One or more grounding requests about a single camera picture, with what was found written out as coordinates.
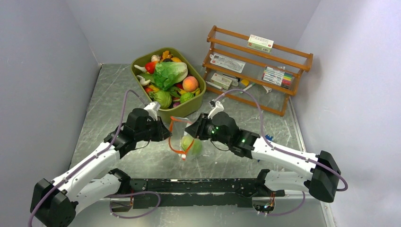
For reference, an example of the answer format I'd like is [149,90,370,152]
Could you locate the clear zip bag orange zipper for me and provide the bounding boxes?
[168,116,203,160]

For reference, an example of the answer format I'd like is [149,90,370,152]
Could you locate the round green cabbage toy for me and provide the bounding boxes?
[181,135,203,158]

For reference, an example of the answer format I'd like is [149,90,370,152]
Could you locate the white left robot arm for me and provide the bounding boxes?
[28,102,171,227]

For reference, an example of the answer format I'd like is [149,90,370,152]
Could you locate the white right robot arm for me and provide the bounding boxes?
[185,112,341,203]

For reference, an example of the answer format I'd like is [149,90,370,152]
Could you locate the green leafy vegetable toy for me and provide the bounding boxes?
[149,90,172,109]

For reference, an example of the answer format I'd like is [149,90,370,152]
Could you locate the small green lime toy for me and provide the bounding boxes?
[180,92,194,104]

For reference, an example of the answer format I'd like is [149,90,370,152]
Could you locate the peach toy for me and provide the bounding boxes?
[182,76,199,92]

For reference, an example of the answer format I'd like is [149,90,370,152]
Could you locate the white mushroom toy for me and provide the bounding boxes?
[136,75,151,87]

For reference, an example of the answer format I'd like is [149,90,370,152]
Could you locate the small white green box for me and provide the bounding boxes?
[210,73,232,90]

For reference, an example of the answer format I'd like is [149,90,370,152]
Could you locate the napa cabbage toy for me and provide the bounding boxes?
[153,62,188,90]

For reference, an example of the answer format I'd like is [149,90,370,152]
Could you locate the white pen on table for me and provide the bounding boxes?
[240,83,255,94]

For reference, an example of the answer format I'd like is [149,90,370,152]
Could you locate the flat packaged stationery card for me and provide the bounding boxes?
[209,53,246,73]

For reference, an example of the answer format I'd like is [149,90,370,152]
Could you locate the wooden shelf rack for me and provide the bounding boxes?
[202,26,314,116]

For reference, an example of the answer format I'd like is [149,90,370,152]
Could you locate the coloured marker pen set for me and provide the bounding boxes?
[262,66,293,89]

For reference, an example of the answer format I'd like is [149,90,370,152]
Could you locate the white box on top shelf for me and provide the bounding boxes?
[247,35,274,53]

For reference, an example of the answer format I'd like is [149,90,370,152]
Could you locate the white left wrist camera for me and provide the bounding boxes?
[144,101,161,121]

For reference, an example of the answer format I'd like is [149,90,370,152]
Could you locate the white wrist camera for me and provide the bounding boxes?
[208,100,224,119]
[144,101,161,121]

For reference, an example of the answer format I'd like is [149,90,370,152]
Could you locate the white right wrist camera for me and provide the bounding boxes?
[208,100,224,119]

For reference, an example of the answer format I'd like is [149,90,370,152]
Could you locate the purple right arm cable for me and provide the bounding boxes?
[211,89,349,218]

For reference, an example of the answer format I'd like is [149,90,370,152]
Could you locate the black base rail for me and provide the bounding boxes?
[111,169,285,209]

